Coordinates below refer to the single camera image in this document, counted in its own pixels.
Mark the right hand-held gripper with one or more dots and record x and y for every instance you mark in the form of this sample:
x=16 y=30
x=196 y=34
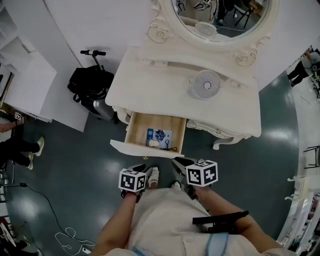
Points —
x=202 y=175

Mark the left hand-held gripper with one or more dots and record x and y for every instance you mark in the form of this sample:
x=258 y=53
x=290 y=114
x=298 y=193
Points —
x=131 y=180

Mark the large white wooden drawer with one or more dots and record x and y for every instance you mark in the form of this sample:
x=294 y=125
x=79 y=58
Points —
x=150 y=122

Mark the person's left forearm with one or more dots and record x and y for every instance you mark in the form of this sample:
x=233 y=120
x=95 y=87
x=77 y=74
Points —
x=112 y=230

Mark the person's right forearm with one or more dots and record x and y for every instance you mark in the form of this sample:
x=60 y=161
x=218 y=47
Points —
x=220 y=202

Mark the white ornate dressing table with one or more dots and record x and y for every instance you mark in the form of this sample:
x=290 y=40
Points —
x=162 y=95

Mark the person's left white sandal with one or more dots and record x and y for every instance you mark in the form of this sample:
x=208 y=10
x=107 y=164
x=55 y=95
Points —
x=154 y=177

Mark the person's white sandal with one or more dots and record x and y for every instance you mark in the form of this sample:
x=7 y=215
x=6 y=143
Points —
x=176 y=185
x=154 y=177

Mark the person's right white sandal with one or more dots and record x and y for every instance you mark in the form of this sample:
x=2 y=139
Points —
x=176 y=185

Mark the white fluffy puff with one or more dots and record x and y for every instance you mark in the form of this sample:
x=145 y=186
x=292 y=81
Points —
x=154 y=143

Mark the blue patterned flat packet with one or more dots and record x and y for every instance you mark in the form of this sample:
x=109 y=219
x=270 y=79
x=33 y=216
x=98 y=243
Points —
x=160 y=135

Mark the person's white dress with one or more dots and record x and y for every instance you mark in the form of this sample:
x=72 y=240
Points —
x=170 y=220

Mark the silver scooter suitcase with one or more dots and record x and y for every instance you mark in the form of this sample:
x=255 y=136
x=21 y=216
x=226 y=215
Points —
x=102 y=110

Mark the white desk fan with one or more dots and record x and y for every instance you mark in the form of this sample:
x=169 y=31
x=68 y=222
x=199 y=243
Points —
x=205 y=85

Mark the black backpack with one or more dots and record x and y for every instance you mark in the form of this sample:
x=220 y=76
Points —
x=85 y=82

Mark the black folding chair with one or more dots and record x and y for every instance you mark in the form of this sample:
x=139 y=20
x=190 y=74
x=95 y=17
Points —
x=312 y=148

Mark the white flat board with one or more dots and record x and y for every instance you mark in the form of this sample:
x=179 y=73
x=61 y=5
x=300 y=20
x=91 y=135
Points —
x=30 y=87

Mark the white ornate furniture frame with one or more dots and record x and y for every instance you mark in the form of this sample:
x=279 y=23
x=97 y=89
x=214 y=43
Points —
x=300 y=200

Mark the oval mirror with ornate frame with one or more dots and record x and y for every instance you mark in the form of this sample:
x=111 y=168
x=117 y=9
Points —
x=250 y=51

